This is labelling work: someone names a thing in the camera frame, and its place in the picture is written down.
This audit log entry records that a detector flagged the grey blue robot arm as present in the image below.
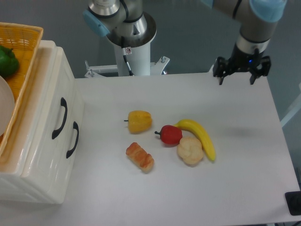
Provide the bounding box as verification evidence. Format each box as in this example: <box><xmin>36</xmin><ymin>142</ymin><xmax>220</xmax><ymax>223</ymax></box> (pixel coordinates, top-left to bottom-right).
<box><xmin>83</xmin><ymin>0</ymin><xmax>286</xmax><ymax>84</ymax></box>

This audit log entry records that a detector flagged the yellow bell pepper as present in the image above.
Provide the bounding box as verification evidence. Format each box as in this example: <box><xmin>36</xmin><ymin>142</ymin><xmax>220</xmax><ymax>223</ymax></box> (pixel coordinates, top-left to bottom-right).
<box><xmin>125</xmin><ymin>110</ymin><xmax>152</xmax><ymax>134</ymax></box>

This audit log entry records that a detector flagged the black device at table edge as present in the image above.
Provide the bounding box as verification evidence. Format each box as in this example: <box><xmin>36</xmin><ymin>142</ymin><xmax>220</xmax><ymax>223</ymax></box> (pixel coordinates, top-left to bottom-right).
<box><xmin>285</xmin><ymin>191</ymin><xmax>301</xmax><ymax>216</ymax></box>

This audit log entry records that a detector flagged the white round plate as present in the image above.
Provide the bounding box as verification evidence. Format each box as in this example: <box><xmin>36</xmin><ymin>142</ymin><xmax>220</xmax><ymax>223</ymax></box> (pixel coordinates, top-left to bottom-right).
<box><xmin>0</xmin><ymin>77</ymin><xmax>15</xmax><ymax>135</ymax></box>

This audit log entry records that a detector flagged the green bell pepper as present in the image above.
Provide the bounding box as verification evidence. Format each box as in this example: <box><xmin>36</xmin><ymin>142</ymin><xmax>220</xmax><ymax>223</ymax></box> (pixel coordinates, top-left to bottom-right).
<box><xmin>0</xmin><ymin>45</ymin><xmax>19</xmax><ymax>78</ymax></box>

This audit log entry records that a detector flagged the white drawer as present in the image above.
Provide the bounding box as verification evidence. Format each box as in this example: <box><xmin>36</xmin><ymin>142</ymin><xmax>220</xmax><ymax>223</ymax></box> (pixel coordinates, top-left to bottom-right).
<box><xmin>22</xmin><ymin>47</ymin><xmax>77</xmax><ymax>179</ymax></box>

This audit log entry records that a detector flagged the yellow banana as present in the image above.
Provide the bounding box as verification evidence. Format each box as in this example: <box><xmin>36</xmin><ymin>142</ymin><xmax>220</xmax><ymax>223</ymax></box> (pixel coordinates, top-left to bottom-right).
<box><xmin>174</xmin><ymin>119</ymin><xmax>216</xmax><ymax>162</ymax></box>

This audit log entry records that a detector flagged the round white bread roll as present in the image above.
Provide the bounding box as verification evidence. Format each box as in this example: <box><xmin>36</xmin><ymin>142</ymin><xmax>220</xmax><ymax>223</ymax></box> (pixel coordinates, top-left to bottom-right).
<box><xmin>177</xmin><ymin>137</ymin><xmax>204</xmax><ymax>165</ymax></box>

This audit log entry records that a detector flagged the black lower drawer handle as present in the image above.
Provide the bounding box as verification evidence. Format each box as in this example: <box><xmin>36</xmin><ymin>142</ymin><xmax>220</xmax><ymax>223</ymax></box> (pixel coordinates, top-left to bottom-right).
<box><xmin>66</xmin><ymin>121</ymin><xmax>79</xmax><ymax>159</ymax></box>

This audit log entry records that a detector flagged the black drawer handle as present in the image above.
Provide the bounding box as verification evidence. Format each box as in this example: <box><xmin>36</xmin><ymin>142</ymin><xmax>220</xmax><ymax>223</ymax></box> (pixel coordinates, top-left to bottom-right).
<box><xmin>52</xmin><ymin>97</ymin><xmax>68</xmax><ymax>139</ymax></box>
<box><xmin>66</xmin><ymin>121</ymin><xmax>79</xmax><ymax>159</ymax></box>

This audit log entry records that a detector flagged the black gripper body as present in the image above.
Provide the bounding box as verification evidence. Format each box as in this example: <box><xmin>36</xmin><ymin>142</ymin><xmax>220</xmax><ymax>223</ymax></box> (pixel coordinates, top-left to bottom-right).
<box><xmin>213</xmin><ymin>48</ymin><xmax>271</xmax><ymax>78</ymax></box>

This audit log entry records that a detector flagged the yellow woven basket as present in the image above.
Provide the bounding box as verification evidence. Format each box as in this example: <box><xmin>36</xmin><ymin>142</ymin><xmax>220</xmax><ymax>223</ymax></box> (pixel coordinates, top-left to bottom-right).
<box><xmin>0</xmin><ymin>22</ymin><xmax>43</xmax><ymax>153</ymax></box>

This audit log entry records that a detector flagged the brown twisted pastry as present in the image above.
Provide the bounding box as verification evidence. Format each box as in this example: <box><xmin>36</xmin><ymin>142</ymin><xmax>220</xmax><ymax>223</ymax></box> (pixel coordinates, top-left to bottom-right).
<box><xmin>126</xmin><ymin>142</ymin><xmax>155</xmax><ymax>173</ymax></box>

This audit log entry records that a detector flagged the white table frame leg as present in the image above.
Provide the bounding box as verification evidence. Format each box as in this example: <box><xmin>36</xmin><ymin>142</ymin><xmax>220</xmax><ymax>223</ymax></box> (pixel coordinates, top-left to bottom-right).
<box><xmin>280</xmin><ymin>94</ymin><xmax>301</xmax><ymax>128</ymax></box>

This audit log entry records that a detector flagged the black top drawer handle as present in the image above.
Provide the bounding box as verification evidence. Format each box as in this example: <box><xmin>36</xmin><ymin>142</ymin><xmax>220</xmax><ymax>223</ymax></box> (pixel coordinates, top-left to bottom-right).
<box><xmin>52</xmin><ymin>97</ymin><xmax>68</xmax><ymax>139</ymax></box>

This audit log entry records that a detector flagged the white drawer cabinet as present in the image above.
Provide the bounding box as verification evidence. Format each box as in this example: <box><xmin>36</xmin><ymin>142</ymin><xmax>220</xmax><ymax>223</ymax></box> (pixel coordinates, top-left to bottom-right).
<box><xmin>0</xmin><ymin>40</ymin><xmax>84</xmax><ymax>204</ymax></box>

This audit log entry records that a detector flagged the red bell pepper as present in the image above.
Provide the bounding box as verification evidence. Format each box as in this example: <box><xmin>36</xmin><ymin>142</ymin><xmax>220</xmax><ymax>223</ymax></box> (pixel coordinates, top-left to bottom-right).
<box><xmin>154</xmin><ymin>125</ymin><xmax>182</xmax><ymax>145</ymax></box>

